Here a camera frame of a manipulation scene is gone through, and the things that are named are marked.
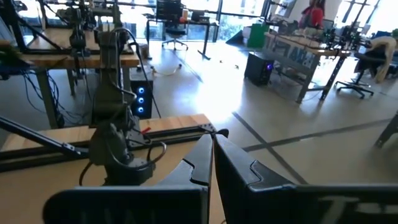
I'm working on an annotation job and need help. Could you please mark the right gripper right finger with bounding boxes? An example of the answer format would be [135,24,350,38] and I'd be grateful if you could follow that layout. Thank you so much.
[214,136,398,224]

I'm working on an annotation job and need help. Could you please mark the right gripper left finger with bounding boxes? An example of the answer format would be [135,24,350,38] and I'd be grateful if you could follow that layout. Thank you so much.
[42,134,215,224]

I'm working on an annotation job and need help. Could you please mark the computer tower with blue lights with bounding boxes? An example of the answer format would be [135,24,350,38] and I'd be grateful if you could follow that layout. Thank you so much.
[129,77,154,119]

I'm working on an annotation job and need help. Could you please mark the black computer tower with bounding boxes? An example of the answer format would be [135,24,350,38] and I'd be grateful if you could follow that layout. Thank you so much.
[244,51,275,87]

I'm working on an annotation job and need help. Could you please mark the grey table leg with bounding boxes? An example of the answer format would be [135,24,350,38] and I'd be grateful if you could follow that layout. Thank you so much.
[374,111,398,149]

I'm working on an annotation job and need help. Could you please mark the grey metal workbench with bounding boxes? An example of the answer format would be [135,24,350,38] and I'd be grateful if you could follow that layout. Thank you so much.
[263,30,352,105]

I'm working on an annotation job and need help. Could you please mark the black office chair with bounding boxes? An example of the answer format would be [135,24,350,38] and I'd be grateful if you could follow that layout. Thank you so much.
[161,24,190,51]
[335,43,386,100]

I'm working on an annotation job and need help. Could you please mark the wooden workstation table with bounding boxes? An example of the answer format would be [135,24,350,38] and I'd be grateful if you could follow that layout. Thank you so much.
[21,27,141,129]

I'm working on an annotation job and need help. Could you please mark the green bin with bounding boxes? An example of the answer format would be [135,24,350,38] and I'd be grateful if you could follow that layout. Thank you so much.
[247,23,271,49]

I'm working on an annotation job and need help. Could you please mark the black desk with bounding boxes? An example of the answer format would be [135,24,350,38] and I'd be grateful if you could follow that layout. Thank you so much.
[146,17,220,61]

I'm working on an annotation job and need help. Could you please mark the person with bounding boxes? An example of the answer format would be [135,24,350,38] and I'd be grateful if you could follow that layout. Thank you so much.
[298,0,326,29]

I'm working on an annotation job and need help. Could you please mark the beige jacket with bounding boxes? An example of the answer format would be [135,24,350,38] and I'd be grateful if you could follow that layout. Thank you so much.
[366,36,397,84]

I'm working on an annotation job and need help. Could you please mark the black desk monitor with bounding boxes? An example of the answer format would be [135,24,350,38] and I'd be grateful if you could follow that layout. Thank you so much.
[155,0,184,22]

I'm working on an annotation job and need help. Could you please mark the black aluminium rig frame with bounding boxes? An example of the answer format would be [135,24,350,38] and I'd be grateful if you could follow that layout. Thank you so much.
[0,114,217,174]

